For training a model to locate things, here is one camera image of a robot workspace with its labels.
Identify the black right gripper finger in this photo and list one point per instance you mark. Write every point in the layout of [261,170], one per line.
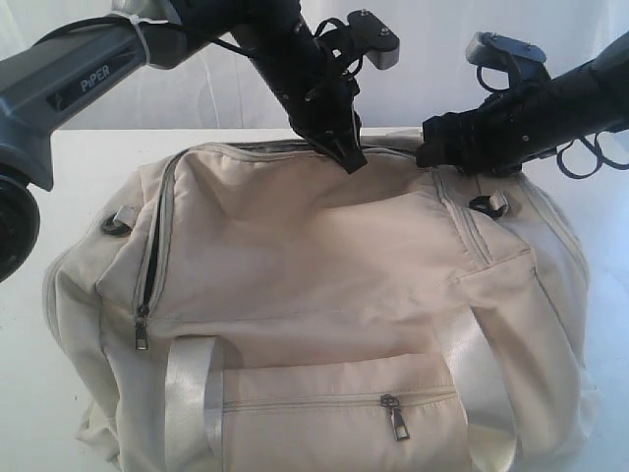
[445,152]

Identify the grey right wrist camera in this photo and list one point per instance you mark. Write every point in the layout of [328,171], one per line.
[497,52]

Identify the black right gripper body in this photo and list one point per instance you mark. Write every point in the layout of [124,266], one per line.
[538,116]

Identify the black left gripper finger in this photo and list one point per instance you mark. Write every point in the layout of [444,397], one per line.
[345,144]

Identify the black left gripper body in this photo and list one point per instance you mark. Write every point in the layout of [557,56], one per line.
[311,74]

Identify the beige duffel bag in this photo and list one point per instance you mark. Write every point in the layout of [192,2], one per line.
[255,307]

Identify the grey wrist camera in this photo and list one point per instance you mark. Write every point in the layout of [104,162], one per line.
[374,39]
[497,52]

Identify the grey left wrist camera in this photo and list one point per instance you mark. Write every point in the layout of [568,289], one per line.
[374,39]

